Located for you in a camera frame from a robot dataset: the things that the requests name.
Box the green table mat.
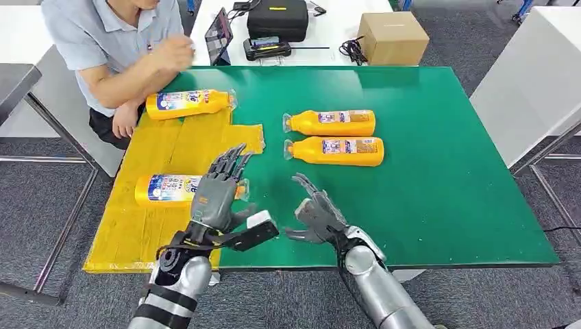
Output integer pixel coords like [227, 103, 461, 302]
[161, 66, 560, 269]

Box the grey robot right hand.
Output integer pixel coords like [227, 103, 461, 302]
[284, 173, 350, 246]

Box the black handheld controller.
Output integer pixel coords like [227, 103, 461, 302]
[243, 36, 293, 62]

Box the yellow plastic sheet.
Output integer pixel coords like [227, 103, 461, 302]
[83, 106, 267, 274]

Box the brown cardboard box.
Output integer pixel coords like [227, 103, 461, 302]
[357, 11, 430, 66]

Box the white table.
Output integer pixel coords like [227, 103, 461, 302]
[189, 0, 393, 68]

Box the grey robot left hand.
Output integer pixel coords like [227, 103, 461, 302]
[190, 144, 258, 232]

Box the metal desk frame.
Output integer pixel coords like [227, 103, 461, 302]
[508, 120, 581, 244]
[0, 93, 101, 307]

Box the blue chair base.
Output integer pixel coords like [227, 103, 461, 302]
[495, 0, 536, 25]

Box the person's left hand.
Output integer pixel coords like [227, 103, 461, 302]
[112, 103, 139, 139]

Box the white side desk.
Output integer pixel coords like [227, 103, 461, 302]
[469, 6, 581, 170]
[0, 5, 125, 178]

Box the orange drink bottle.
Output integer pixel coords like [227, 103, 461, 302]
[283, 136, 385, 167]
[282, 110, 377, 138]
[145, 88, 238, 121]
[134, 174, 251, 209]

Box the black charger with cable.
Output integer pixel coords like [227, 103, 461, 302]
[227, 0, 263, 21]

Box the black tablet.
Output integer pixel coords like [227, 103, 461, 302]
[204, 6, 234, 66]

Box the black coiled cable bundle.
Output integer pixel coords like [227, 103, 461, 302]
[338, 36, 369, 66]

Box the black carrying case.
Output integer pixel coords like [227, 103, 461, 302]
[247, 0, 310, 42]

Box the person's right hand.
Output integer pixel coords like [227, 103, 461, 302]
[154, 35, 196, 73]

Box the person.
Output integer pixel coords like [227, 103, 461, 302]
[40, 0, 196, 151]

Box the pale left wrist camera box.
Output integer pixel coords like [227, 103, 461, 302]
[246, 209, 277, 230]

